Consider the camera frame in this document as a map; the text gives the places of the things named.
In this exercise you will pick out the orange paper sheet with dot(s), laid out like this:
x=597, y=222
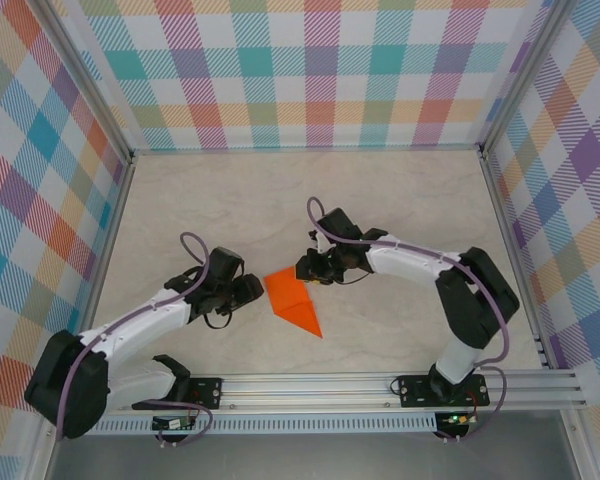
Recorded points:
x=292, y=300

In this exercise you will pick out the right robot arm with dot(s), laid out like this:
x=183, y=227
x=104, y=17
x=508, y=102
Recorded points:
x=405, y=262

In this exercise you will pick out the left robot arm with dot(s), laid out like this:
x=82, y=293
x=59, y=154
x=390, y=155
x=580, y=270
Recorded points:
x=140, y=320

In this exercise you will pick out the grey metal sheet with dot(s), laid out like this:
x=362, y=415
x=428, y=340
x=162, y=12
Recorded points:
x=305, y=457

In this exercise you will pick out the small dark circuit board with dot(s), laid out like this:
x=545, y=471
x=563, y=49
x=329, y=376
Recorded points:
x=172, y=424

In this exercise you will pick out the circuit board with green light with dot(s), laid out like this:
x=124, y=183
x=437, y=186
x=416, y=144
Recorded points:
x=457, y=419

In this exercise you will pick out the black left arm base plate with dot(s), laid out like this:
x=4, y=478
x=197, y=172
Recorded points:
x=210, y=392

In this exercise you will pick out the aluminium mounting rail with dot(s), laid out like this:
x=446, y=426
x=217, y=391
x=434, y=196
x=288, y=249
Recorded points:
x=305, y=392

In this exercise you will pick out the short aluminium frame rail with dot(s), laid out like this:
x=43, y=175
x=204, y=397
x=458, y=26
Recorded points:
x=305, y=149

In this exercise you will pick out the long aluminium side rail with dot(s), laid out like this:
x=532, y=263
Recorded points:
x=517, y=260
x=105, y=260

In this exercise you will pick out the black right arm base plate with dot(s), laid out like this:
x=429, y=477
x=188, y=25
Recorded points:
x=412, y=392

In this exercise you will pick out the aluminium frame post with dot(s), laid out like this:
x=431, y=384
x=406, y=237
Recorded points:
x=85, y=85
x=525, y=80

